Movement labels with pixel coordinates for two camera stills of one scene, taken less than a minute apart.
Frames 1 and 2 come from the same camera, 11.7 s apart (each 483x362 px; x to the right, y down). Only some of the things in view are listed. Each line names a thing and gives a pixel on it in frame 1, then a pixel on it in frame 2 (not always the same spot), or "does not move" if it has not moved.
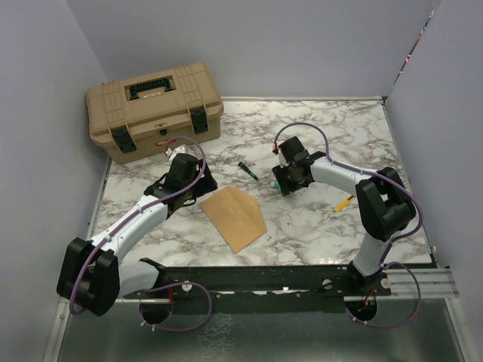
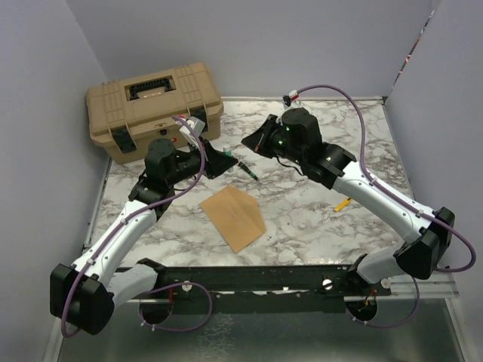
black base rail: (257, 289) does not move
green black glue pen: (248, 171) does not move
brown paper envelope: (236, 215) does not move
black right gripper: (286, 187) to (257, 141)
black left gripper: (207, 184) to (216, 161)
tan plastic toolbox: (133, 118) does not move
